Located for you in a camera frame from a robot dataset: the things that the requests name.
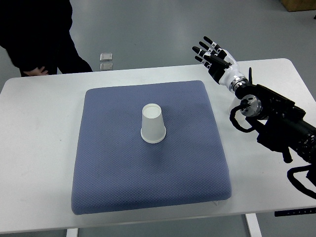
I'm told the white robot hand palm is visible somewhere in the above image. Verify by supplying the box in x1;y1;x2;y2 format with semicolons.
208;49;247;89

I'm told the brown cardboard box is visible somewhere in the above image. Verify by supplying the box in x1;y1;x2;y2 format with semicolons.
281;0;316;12

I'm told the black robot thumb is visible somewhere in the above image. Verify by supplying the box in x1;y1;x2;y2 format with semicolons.
209;55;232;67

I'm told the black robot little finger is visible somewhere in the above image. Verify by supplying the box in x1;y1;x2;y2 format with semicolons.
203;36;222;51

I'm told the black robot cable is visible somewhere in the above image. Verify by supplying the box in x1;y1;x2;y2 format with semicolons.
286;164;316;198

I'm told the right white table leg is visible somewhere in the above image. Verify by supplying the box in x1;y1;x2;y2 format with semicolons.
245;213;262;237

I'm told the white paper cup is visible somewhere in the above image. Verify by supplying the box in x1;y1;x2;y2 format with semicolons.
141;103;166;144

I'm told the black table control panel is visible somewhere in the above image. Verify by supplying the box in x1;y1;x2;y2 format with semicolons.
274;207;316;217

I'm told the lower metal floor plate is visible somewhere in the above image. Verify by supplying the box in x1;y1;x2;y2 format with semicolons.
100;63;113;71

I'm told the person in black clothes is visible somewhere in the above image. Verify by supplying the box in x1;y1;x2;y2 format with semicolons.
0;0;92;77

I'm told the person's bare hand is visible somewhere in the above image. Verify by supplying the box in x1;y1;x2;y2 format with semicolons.
23;67;49;77

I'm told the white table leg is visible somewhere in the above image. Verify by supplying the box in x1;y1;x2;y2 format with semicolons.
245;213;262;237
66;228;79;237

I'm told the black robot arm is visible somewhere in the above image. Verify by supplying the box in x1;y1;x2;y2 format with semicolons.
192;37;316;164

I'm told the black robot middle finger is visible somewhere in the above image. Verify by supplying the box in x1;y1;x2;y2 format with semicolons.
192;46;212;57

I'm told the metal floor plate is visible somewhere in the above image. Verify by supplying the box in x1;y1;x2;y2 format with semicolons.
100;63;113;71
100;53;113;62

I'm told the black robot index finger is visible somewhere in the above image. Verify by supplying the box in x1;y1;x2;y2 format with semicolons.
195;56;212;70

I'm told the blue quilted cushion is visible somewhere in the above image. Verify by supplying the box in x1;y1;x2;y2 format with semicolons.
71;80;232;215

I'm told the upper metal floor plate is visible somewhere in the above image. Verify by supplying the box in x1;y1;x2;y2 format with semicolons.
100;53;113;62

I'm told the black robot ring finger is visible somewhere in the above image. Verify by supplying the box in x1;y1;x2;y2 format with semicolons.
199;41;220;53

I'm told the left white table leg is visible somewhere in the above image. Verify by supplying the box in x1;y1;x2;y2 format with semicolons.
66;228;79;237

